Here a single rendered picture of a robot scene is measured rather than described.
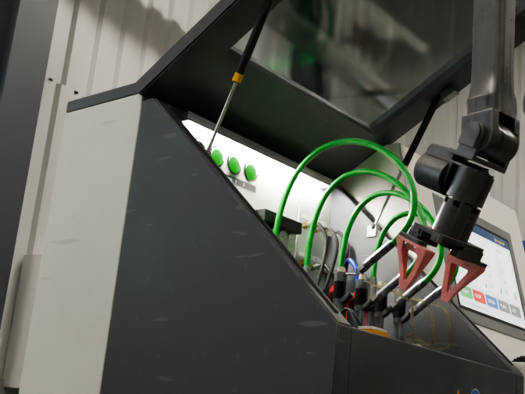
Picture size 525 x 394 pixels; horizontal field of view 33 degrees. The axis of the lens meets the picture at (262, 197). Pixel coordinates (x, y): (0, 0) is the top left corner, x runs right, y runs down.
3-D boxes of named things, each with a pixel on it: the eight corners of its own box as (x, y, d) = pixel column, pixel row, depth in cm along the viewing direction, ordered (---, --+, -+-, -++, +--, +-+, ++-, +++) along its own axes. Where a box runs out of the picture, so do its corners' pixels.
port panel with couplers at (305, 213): (298, 320, 216) (309, 198, 225) (288, 320, 218) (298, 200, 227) (330, 328, 226) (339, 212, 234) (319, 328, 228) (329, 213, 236)
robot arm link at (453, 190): (481, 166, 128) (505, 176, 131) (448, 153, 134) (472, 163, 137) (462, 209, 129) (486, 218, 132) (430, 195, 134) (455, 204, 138)
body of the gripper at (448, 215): (408, 232, 133) (426, 187, 132) (451, 246, 139) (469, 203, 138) (437, 247, 128) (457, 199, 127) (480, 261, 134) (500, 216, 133)
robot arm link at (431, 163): (483, 123, 127) (519, 140, 132) (430, 105, 137) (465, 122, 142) (451, 199, 128) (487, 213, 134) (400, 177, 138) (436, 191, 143)
